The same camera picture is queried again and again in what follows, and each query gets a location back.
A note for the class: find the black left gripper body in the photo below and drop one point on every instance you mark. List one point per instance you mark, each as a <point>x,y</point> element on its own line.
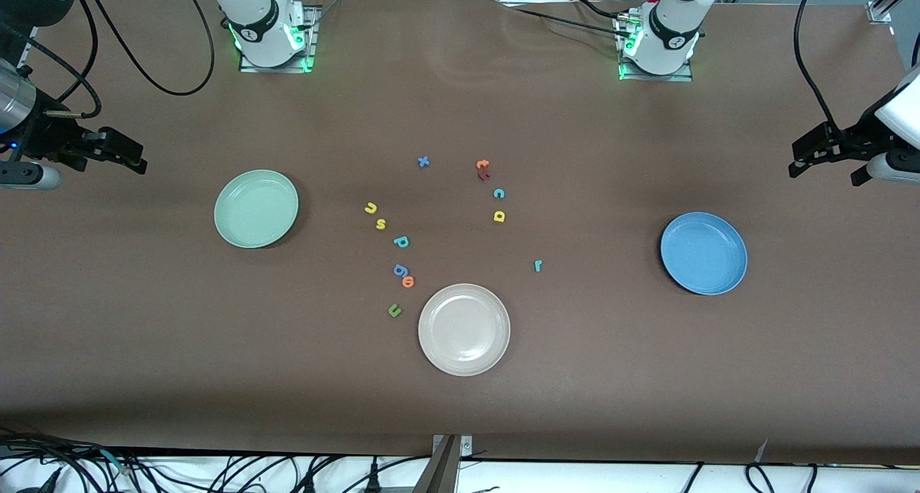
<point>857,139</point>

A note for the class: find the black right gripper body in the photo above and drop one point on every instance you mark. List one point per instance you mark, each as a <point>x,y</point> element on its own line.
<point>44,139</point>

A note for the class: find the teal foam letter p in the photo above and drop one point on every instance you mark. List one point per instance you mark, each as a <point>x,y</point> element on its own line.
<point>401,241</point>

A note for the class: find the blue plate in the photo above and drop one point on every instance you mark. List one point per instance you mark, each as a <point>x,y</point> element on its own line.
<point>704,253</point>

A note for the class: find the light green plate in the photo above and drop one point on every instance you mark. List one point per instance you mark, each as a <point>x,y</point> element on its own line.
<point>256,209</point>

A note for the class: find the white paper scrap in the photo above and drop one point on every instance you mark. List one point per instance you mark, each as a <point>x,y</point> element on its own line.
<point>762,450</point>

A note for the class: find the blue foam letter g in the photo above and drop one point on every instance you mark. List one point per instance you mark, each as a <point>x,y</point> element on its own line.
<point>400,269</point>

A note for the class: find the brown table cover sheet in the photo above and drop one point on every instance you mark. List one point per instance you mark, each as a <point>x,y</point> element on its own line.
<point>575,378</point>

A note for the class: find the beige plate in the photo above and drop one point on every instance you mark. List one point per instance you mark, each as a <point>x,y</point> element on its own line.
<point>464,329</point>

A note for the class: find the black power plug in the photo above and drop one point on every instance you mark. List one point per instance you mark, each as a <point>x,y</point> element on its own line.
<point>373,478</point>

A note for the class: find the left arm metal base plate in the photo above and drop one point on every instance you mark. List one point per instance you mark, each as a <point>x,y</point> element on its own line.
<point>658,77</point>

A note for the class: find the aluminium frame post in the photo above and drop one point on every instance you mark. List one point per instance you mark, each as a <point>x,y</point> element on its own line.
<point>440,471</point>

